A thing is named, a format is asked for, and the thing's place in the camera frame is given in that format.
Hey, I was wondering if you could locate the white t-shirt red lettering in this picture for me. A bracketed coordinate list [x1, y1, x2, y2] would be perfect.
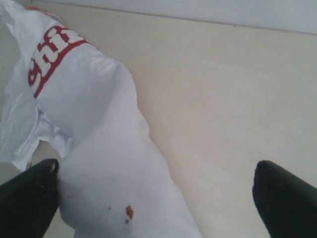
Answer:
[0, 0, 201, 238]

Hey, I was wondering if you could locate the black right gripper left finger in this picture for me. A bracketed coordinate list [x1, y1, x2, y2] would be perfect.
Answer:
[0, 159, 59, 238]

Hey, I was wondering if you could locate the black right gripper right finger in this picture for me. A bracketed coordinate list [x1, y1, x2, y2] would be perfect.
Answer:
[252, 161, 317, 238]

